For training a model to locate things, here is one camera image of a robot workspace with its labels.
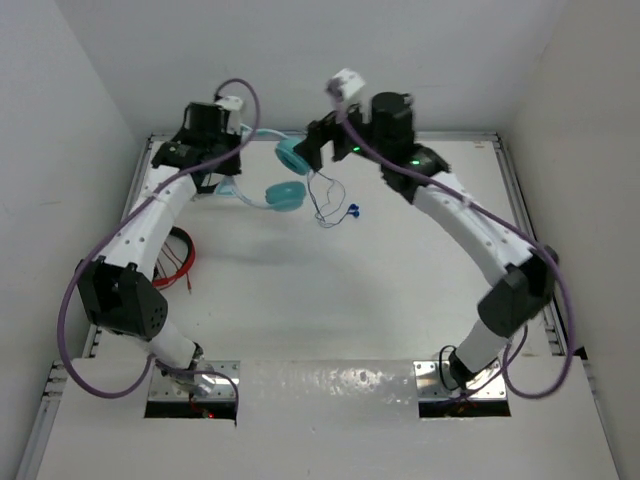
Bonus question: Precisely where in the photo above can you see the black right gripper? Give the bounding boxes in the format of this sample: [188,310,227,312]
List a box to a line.
[297,92,391,169]

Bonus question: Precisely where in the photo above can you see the teal cat-ear headphones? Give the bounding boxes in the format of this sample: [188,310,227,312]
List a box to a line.
[214,128,312,213]

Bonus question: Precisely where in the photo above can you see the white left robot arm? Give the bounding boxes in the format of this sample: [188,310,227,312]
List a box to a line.
[78,96,244,369]

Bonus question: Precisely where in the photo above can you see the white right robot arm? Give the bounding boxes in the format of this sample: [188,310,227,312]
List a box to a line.
[290,92,557,389]

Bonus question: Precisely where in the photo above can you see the red headphones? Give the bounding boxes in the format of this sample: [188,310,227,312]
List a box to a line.
[152,227,196,293]

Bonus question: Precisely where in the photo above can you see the white front cover board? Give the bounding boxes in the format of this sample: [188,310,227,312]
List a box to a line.
[38,360,617,479]

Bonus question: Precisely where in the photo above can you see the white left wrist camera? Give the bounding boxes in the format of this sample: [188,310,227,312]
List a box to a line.
[214,96,244,135]

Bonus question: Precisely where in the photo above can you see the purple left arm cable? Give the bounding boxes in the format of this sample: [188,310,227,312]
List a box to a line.
[57,77,264,400]

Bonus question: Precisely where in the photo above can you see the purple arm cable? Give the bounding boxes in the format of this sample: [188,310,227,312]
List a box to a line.
[57,77,264,400]
[334,107,576,400]

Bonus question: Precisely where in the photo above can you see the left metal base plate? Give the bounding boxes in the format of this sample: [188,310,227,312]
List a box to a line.
[147,360,239,402]

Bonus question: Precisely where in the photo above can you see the metal base plate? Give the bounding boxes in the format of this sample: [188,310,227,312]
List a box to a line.
[413,359,507,402]
[147,360,239,402]

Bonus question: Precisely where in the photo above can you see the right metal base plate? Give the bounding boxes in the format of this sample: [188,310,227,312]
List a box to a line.
[413,359,507,402]

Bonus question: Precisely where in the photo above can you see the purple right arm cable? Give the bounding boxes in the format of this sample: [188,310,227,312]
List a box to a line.
[334,107,576,400]

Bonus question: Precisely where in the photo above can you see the aluminium table frame rail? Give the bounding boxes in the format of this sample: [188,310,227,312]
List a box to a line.
[31,122,616,479]

